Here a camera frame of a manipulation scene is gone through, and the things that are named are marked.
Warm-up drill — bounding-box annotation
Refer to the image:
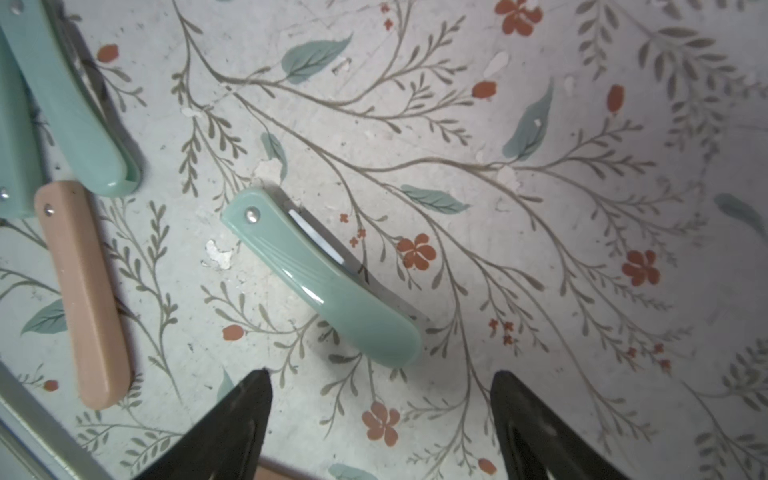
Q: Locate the pink fruit knife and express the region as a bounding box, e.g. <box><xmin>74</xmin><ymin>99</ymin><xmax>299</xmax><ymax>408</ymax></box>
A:
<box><xmin>254</xmin><ymin>460</ymin><xmax>314</xmax><ymax>480</ymax></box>
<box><xmin>34</xmin><ymin>181</ymin><xmax>131</xmax><ymax>410</ymax></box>

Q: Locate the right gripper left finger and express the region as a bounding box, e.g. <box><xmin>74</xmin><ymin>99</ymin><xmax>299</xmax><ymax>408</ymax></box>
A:
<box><xmin>137</xmin><ymin>370</ymin><xmax>273</xmax><ymax>480</ymax></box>

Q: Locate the aluminium front rail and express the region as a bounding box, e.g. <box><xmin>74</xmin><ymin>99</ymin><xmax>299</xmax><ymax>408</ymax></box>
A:
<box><xmin>1</xmin><ymin>366</ymin><xmax>110</xmax><ymax>479</ymax></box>

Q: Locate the mint fruit knife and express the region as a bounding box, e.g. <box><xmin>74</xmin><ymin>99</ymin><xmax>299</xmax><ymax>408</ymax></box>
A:
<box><xmin>0</xmin><ymin>35</ymin><xmax>45</xmax><ymax>219</ymax></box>
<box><xmin>1</xmin><ymin>1</ymin><xmax>141</xmax><ymax>197</ymax></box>
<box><xmin>221</xmin><ymin>188</ymin><xmax>423</xmax><ymax>368</ymax></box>

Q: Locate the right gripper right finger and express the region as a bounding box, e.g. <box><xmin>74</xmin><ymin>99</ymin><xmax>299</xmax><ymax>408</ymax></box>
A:
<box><xmin>490</xmin><ymin>371</ymin><xmax>626</xmax><ymax>479</ymax></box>

